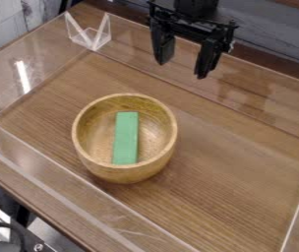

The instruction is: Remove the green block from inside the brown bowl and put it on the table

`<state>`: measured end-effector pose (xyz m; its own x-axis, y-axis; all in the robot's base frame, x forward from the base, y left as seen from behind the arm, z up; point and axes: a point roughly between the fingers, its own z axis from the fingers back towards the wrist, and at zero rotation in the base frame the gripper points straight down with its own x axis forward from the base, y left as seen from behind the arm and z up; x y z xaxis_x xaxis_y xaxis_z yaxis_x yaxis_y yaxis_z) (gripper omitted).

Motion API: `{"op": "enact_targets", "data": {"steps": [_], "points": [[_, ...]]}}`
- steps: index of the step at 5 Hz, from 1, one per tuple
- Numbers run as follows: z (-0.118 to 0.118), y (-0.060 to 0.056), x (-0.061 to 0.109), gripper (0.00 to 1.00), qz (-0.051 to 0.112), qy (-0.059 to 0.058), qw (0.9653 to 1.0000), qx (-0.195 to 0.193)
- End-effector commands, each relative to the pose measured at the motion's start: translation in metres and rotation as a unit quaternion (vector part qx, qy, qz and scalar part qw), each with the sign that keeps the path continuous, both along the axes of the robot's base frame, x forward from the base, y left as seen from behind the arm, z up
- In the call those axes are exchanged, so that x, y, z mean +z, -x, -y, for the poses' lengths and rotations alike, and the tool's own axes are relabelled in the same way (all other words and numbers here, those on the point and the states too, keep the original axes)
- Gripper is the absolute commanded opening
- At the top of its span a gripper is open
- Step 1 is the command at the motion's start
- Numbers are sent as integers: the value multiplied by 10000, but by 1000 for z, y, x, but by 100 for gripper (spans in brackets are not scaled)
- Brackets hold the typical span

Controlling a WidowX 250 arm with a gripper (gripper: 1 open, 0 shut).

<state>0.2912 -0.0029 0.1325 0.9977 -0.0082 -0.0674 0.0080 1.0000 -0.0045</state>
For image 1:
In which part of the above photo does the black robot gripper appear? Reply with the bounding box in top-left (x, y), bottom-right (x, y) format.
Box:
top-left (148, 0), bottom-right (239, 79)

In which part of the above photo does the brown wooden bowl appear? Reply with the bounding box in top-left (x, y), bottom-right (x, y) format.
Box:
top-left (72, 94), bottom-right (179, 184)

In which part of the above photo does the green rectangular block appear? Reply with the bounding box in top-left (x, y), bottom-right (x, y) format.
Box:
top-left (112, 111), bottom-right (138, 165)

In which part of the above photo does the clear acrylic tray wall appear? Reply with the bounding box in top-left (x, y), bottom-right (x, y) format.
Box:
top-left (0, 6), bottom-right (299, 252)

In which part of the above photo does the black metal table frame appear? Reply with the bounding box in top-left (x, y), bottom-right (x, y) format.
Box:
top-left (0, 187), bottom-right (58, 252)

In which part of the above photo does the black cable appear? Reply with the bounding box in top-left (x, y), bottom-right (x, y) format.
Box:
top-left (0, 221), bottom-right (26, 252)

